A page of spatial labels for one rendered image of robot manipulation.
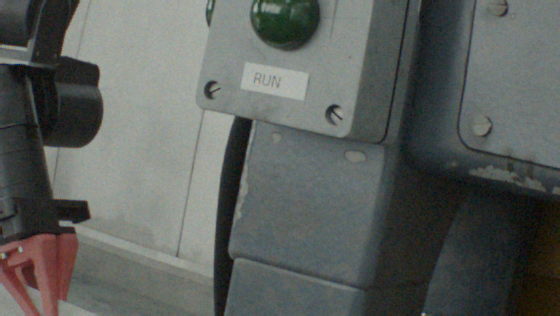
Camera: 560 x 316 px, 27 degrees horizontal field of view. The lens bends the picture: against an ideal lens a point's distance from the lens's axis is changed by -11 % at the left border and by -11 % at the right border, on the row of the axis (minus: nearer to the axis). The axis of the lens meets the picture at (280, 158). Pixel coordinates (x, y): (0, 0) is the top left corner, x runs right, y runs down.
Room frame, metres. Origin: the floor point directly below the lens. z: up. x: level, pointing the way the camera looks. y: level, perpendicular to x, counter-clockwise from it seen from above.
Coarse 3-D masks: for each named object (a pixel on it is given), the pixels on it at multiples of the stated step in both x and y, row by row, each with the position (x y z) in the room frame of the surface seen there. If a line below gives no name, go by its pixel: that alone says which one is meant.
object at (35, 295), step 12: (0, 288) 0.87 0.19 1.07; (24, 288) 0.86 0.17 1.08; (0, 300) 0.87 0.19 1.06; (12, 300) 0.86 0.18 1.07; (36, 300) 0.85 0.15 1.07; (60, 300) 0.84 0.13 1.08; (0, 312) 0.87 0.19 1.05; (12, 312) 0.86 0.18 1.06; (60, 312) 0.84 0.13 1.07; (72, 312) 0.83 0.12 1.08; (84, 312) 0.83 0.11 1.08
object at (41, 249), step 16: (0, 240) 0.84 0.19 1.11; (16, 240) 0.83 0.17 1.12; (32, 240) 0.82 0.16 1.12; (48, 240) 0.83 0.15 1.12; (0, 256) 0.84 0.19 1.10; (16, 256) 0.84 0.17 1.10; (32, 256) 0.83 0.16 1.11; (48, 256) 0.83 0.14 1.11; (0, 272) 0.84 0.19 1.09; (48, 272) 0.83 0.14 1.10; (16, 288) 0.84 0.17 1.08; (48, 288) 0.83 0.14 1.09; (32, 304) 0.85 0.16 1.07; (48, 304) 0.83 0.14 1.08
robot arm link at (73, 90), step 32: (64, 0) 0.87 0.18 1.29; (32, 32) 0.85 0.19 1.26; (64, 32) 0.87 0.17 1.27; (32, 64) 0.92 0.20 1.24; (64, 64) 0.90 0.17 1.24; (96, 64) 0.95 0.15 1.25; (64, 96) 0.91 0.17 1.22; (96, 96) 0.95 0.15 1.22; (64, 128) 0.91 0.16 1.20; (96, 128) 0.95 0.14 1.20
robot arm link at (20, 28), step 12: (0, 0) 0.86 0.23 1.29; (12, 0) 0.85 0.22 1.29; (24, 0) 0.84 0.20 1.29; (36, 0) 0.85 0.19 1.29; (72, 0) 0.88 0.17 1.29; (0, 12) 0.85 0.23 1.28; (12, 12) 0.85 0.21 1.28; (24, 12) 0.84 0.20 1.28; (72, 12) 0.89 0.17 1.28; (0, 24) 0.86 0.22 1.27; (12, 24) 0.85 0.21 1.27; (24, 24) 0.84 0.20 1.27; (0, 36) 0.87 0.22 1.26; (12, 36) 0.86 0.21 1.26; (24, 36) 0.85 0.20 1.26
